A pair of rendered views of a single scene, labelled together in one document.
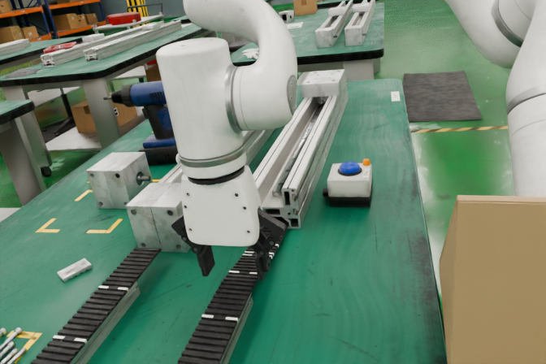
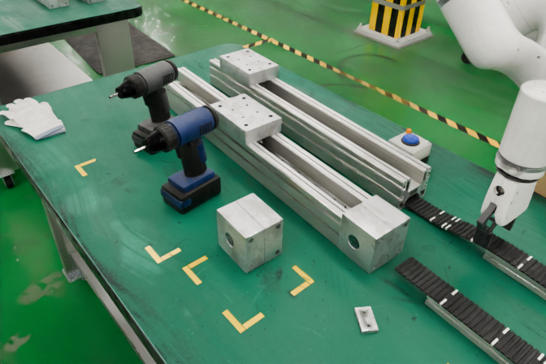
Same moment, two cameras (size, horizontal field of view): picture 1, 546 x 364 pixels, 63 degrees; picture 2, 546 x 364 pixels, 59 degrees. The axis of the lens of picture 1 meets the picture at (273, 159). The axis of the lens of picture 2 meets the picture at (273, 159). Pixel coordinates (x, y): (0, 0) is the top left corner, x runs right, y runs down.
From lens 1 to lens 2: 1.09 m
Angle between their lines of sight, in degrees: 51
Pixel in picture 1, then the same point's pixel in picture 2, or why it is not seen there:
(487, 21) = not seen: hidden behind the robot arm
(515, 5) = (522, 17)
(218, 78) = not seen: outside the picture
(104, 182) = (262, 240)
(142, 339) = (496, 309)
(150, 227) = (387, 247)
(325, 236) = (444, 192)
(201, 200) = (522, 192)
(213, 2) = (522, 52)
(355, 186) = (425, 150)
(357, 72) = (114, 33)
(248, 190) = not seen: hidden behind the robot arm
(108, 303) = (469, 305)
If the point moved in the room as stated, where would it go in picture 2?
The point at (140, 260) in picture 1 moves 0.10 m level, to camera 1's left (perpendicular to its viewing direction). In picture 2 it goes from (421, 271) to (400, 307)
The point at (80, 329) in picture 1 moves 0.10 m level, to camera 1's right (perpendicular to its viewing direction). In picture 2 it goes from (491, 327) to (505, 289)
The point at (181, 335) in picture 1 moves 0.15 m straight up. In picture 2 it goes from (504, 291) to (530, 233)
